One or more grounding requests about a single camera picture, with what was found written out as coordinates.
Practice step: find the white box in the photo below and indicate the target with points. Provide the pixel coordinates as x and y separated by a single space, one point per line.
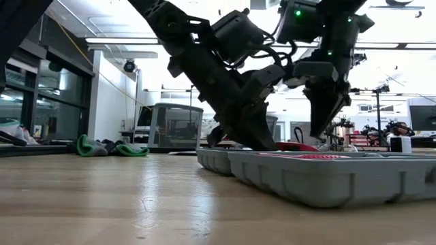
400 144

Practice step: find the round black wall device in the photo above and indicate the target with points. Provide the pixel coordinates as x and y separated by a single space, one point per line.
129 66

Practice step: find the black camera stand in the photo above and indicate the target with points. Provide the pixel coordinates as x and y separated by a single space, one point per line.
378 115

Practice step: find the long ceiling light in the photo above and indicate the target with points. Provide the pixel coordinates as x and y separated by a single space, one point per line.
121 40
408 45

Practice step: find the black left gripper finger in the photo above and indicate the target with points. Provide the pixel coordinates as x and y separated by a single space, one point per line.
235 136
260 132

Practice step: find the small dark monitor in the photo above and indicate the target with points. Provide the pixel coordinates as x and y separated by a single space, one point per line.
144 117

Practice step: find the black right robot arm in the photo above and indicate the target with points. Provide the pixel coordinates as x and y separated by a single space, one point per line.
340 24

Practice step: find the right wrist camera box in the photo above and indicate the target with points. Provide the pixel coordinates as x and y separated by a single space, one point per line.
315 71

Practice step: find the grey plastic tool case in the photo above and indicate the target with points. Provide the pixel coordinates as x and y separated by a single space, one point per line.
323 180

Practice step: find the background black robot arm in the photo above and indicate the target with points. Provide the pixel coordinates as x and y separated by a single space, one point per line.
340 131

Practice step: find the background robot station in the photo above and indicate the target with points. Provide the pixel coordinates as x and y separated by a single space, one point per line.
391 131

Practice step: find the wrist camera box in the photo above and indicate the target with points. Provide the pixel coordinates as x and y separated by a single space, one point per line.
267 80
315 71

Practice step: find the grey mesh office chair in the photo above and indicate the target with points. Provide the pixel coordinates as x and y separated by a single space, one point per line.
177 126

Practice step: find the black ceiling spotlight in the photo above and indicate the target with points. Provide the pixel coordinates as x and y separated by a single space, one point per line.
360 58

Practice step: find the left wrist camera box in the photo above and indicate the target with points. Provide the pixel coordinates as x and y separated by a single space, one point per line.
267 80

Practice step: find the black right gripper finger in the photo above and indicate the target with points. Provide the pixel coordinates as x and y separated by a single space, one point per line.
318 112
335 109

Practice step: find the black computer monitor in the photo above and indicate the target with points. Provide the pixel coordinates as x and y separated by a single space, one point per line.
424 117

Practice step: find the black aluminium table frame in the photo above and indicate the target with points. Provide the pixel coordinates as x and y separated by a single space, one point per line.
34 149

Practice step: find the pile of white cloth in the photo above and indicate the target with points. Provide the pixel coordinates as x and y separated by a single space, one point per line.
13 131

